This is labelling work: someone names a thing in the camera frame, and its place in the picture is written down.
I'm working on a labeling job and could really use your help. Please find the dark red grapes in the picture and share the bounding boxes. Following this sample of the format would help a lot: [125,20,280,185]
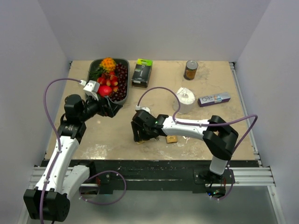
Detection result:
[110,63,128,102]

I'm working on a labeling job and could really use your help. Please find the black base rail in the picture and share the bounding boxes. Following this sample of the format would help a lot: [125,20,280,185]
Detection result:
[39,159,260,195]

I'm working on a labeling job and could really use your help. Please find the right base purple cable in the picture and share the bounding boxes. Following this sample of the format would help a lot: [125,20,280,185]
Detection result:
[207,164,235,201]

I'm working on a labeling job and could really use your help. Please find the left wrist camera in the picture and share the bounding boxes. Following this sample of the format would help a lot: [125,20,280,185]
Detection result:
[79,80,100,101]

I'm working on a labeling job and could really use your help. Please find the red strawberries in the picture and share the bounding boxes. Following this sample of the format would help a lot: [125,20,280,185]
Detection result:
[97,71,119,92]

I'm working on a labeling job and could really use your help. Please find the black green razor box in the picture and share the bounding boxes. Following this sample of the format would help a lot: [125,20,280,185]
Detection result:
[131,59,153,88]

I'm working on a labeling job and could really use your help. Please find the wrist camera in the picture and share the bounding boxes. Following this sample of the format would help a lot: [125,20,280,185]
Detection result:
[135,105,150,113]
[79,80,100,101]

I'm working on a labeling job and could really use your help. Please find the grey fruit tray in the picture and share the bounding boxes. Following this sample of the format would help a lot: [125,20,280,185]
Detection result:
[87,57,129,105]

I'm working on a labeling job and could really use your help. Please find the orange flower bunch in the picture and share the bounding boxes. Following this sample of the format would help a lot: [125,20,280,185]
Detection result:
[99,57,116,73]

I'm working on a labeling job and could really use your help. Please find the red apple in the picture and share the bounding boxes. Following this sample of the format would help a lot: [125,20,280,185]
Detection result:
[97,85,113,97]

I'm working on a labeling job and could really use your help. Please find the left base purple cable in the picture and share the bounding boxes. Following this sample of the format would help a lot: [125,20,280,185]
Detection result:
[78,170,127,206]

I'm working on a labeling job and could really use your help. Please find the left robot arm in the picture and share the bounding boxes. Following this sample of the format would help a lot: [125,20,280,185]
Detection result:
[23,94,122,223]

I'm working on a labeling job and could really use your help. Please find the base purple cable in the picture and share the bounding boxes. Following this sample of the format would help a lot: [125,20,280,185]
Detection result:
[207,164,235,201]
[78,170,127,206]

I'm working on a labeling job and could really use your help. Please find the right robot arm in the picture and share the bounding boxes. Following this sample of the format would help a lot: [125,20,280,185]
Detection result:
[131,109,239,183]

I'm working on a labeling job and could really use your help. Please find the white toilet paper roll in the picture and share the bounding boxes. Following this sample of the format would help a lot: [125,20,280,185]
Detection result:
[176,87,196,114]

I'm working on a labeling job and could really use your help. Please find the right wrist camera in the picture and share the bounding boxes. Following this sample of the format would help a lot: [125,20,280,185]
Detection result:
[135,105,150,113]

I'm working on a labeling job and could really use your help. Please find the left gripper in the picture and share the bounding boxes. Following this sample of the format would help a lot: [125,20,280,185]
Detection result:
[79,92,122,122]

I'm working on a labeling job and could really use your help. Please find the orange label tin can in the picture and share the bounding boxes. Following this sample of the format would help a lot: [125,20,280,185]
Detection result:
[184,60,198,80]

